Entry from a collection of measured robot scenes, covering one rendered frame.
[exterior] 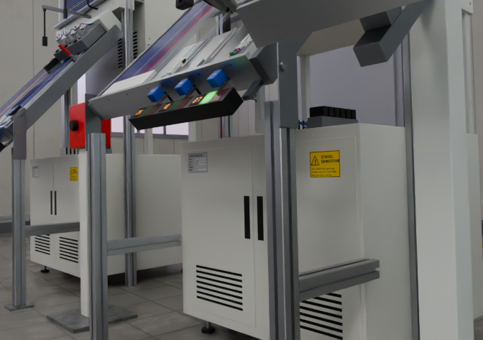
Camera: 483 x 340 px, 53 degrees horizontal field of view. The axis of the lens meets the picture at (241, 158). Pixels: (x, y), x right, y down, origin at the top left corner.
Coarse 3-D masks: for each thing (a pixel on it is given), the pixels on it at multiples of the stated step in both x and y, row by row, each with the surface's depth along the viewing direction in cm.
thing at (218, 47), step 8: (232, 32) 112; (240, 32) 108; (208, 40) 119; (216, 40) 115; (224, 40) 110; (232, 40) 107; (240, 40) 104; (184, 48) 128; (200, 48) 117; (208, 48) 113; (216, 48) 109; (224, 48) 106; (232, 48) 102; (248, 48) 96; (256, 48) 93; (176, 56) 126; (192, 56) 117; (200, 56) 113; (208, 56) 107; (216, 56) 105; (224, 56) 101; (168, 64) 124; (184, 64) 115; (192, 64) 111; (200, 64) 105; (160, 72) 123; (176, 72) 112
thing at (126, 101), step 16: (208, 64) 96; (224, 64) 92; (240, 64) 90; (160, 80) 108; (176, 80) 105; (192, 80) 102; (240, 80) 93; (256, 80) 91; (112, 96) 126; (128, 96) 122; (144, 96) 117; (176, 96) 110; (112, 112) 133; (128, 112) 128
